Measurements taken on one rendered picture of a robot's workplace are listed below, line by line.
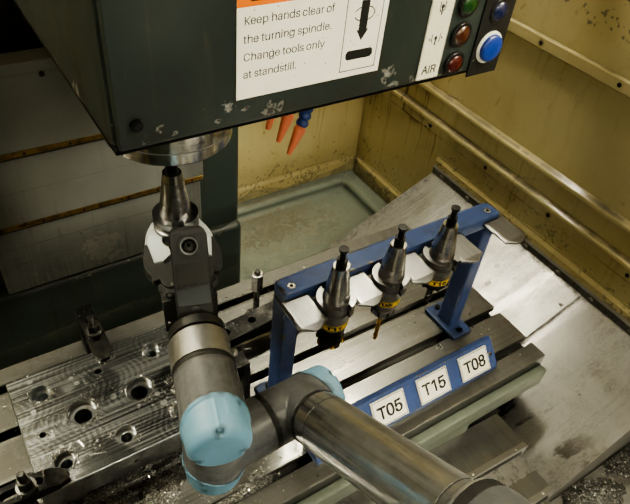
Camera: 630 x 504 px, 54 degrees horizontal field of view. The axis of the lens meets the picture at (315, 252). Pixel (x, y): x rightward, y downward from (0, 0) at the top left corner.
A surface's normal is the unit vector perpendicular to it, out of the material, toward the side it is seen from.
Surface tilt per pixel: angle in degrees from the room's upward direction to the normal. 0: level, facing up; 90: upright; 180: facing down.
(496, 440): 7
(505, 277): 24
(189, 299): 58
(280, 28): 90
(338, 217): 0
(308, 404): 38
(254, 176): 90
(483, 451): 7
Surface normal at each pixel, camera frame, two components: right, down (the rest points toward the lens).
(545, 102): -0.84, 0.30
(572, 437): -0.25, -0.55
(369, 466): -0.76, -0.33
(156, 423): 0.09, -0.73
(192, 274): 0.25, 0.19
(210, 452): 0.29, 0.68
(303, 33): 0.53, 0.61
